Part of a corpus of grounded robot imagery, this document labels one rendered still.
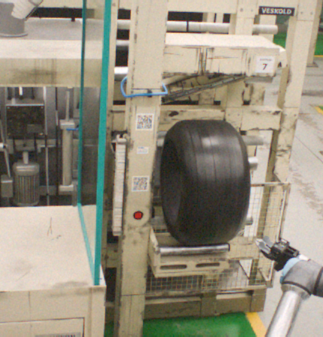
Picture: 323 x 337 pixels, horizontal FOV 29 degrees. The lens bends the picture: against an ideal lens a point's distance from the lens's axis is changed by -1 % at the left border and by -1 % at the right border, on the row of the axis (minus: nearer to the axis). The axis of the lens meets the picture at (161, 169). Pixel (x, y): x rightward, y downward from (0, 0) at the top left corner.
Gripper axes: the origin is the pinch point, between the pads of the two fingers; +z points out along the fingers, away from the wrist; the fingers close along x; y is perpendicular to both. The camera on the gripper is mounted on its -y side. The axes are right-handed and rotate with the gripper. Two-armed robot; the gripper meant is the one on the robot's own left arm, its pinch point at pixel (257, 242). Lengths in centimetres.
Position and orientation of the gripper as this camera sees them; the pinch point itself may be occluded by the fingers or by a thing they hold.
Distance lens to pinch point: 287.7
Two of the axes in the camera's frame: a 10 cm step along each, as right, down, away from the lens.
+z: -7.8, -4.2, 4.5
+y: -0.3, -7.1, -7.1
